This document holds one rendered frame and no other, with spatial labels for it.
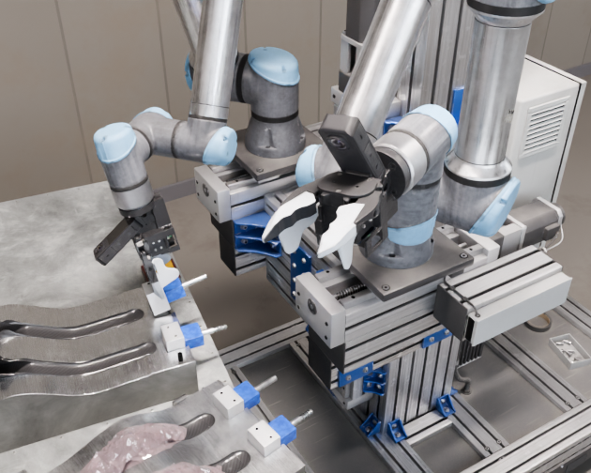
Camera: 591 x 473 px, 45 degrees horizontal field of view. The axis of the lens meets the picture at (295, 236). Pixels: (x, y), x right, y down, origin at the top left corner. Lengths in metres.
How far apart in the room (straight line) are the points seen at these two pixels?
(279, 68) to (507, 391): 1.26
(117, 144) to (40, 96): 1.80
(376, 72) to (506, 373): 1.51
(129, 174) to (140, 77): 1.87
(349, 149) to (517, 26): 0.42
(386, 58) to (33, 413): 0.88
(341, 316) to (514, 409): 1.05
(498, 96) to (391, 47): 0.20
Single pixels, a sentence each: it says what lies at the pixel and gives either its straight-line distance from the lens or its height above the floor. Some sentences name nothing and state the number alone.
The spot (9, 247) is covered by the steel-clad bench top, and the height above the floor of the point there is 0.80.
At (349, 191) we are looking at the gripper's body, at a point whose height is 1.47.
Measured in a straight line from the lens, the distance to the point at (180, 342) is 1.44.
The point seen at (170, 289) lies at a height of 0.94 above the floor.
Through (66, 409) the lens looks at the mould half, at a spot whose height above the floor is 0.86.
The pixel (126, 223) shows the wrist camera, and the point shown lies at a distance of 1.44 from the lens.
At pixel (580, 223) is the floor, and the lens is 3.56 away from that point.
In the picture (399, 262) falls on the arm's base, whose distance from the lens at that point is 1.39.
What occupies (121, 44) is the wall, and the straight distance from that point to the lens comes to 3.15.
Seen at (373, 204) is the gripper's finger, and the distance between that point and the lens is 0.80.
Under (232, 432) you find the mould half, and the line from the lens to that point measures 1.35.
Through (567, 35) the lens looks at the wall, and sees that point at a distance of 4.84.
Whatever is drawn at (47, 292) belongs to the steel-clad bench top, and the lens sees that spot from 1.80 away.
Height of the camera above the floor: 1.91
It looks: 36 degrees down
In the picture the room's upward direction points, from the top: straight up
